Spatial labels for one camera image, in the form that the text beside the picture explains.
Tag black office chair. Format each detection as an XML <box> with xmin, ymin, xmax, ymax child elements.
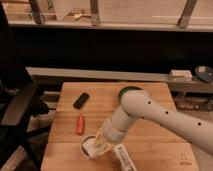
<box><xmin>0</xmin><ymin>2</ymin><xmax>50</xmax><ymax>170</ymax></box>

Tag black rectangular phone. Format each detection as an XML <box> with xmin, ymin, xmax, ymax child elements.
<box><xmin>73</xmin><ymin>93</ymin><xmax>90</xmax><ymax>109</ymax></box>

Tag dark round disc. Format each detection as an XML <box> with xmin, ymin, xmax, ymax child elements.
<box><xmin>195</xmin><ymin>66</ymin><xmax>213</xmax><ymax>83</ymax></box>

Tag green ceramic bowl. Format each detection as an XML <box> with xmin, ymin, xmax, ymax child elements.
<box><xmin>118</xmin><ymin>86</ymin><xmax>143</xmax><ymax>102</ymax></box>

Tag white tube with cap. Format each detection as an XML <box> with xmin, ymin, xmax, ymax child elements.
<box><xmin>113</xmin><ymin>144</ymin><xmax>138</xmax><ymax>171</ymax></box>

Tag small wooden box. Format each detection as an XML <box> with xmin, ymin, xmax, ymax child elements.
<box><xmin>170</xmin><ymin>70</ymin><xmax>192</xmax><ymax>81</ymax></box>

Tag white sponge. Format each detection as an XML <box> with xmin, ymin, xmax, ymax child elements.
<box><xmin>83</xmin><ymin>139</ymin><xmax>97</xmax><ymax>154</ymax></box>

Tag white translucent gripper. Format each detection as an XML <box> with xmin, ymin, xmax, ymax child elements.
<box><xmin>92</xmin><ymin>130</ymin><xmax>114</xmax><ymax>157</ymax></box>

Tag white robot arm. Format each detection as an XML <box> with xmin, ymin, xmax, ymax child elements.
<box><xmin>92</xmin><ymin>87</ymin><xmax>213</xmax><ymax>156</ymax></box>

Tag orange marker pen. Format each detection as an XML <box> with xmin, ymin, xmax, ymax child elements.
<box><xmin>76</xmin><ymin>114</ymin><xmax>85</xmax><ymax>135</ymax></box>

